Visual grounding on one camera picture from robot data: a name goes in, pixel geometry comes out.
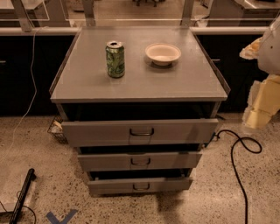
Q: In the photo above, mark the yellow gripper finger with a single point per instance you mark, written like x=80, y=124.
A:
x=263, y=102
x=251, y=51

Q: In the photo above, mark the grey drawer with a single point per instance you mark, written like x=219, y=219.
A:
x=146, y=161
x=139, y=132
x=138, y=185

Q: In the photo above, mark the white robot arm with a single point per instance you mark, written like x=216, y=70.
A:
x=269, y=51

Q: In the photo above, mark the grey top drawer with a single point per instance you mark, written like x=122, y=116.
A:
x=139, y=132

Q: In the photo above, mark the grey drawer cabinet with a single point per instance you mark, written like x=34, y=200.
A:
x=189, y=88

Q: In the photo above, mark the grey bottom drawer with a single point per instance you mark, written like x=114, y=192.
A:
x=138, y=185

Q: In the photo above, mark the white paper bowl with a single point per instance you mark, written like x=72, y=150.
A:
x=162, y=54

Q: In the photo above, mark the green soda can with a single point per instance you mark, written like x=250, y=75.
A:
x=115, y=59

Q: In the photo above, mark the black bar on floor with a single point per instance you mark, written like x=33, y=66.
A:
x=30, y=176

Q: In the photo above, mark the wire basket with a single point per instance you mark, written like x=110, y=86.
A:
x=55, y=130

